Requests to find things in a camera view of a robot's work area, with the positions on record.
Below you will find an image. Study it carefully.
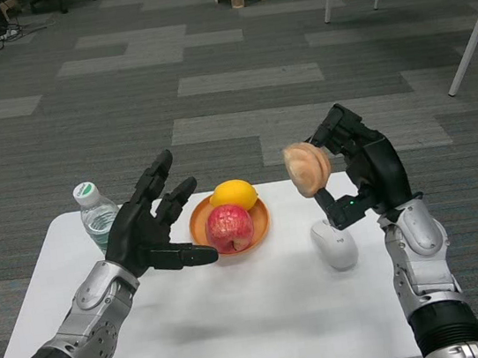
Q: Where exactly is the white computer mouse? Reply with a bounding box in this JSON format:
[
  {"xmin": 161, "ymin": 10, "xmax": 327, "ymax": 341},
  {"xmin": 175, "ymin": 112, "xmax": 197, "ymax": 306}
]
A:
[{"xmin": 307, "ymin": 214, "xmax": 362, "ymax": 274}]

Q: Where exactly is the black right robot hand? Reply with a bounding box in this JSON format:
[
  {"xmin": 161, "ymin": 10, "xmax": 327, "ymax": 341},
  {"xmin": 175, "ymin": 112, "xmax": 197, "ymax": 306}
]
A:
[{"xmin": 298, "ymin": 94, "xmax": 415, "ymax": 234}]

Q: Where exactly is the red apple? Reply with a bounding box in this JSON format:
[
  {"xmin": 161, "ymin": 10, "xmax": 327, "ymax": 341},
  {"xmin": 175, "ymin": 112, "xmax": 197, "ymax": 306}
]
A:
[{"xmin": 201, "ymin": 201, "xmax": 258, "ymax": 258}]

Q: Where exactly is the orange round plate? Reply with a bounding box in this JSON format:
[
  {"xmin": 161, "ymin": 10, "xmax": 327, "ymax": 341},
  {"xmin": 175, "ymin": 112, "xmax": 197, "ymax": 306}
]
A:
[{"xmin": 184, "ymin": 188, "xmax": 276, "ymax": 265}]

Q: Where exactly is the white power strip with cables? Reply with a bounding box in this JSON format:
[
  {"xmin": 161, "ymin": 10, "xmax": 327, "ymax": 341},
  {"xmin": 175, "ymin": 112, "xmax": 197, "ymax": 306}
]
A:
[{"xmin": 0, "ymin": 19, "xmax": 49, "ymax": 49}]

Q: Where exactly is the clear plastic water bottle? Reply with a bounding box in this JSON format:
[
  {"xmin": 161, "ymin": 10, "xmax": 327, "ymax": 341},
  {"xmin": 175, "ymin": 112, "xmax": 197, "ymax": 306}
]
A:
[{"xmin": 71, "ymin": 177, "xmax": 126, "ymax": 258}]

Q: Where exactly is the yellow lemon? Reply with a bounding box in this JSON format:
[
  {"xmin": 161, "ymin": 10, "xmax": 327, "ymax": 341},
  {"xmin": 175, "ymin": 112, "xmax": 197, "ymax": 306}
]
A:
[{"xmin": 207, "ymin": 176, "xmax": 261, "ymax": 217}]

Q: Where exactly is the ridged orange bread loaf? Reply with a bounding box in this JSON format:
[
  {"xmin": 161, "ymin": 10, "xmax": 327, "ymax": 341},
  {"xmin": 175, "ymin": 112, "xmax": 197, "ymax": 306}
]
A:
[{"xmin": 280, "ymin": 138, "xmax": 337, "ymax": 201}]

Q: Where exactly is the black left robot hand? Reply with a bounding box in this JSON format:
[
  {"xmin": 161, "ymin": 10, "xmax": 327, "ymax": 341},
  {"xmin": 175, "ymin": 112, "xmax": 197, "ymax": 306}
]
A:
[{"xmin": 89, "ymin": 143, "xmax": 222, "ymax": 283}]

